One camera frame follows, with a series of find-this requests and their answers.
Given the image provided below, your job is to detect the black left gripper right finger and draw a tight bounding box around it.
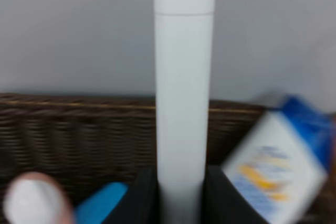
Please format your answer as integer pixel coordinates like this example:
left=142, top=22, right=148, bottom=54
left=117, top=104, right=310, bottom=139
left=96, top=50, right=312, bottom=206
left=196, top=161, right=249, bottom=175
left=204, top=165, right=267, bottom=224

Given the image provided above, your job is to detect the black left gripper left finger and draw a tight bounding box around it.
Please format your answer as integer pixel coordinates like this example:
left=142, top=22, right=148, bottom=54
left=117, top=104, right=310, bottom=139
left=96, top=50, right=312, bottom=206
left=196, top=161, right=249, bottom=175
left=104, top=168, right=159, bottom=224

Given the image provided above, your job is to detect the white shampoo bottle blue cap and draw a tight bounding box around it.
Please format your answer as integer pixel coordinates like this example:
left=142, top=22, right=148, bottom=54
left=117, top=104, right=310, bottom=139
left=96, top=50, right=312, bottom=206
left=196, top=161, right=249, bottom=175
left=221, top=97, right=333, bottom=223

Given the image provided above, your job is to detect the pink bottle white cap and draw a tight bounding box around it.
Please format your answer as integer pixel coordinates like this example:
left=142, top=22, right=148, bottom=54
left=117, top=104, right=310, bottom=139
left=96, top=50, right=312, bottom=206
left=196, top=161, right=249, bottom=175
left=3, top=172, right=76, bottom=224

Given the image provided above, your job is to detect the white marker pink tip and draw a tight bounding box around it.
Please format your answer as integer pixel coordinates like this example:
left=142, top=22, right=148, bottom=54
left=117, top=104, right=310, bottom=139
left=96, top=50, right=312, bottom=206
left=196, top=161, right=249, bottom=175
left=154, top=0, right=215, bottom=223

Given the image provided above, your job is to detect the dark brown wicker basket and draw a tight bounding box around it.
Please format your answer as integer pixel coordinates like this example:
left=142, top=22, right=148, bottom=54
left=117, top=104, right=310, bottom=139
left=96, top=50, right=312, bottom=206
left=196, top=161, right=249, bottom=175
left=1, top=93, right=335, bottom=223

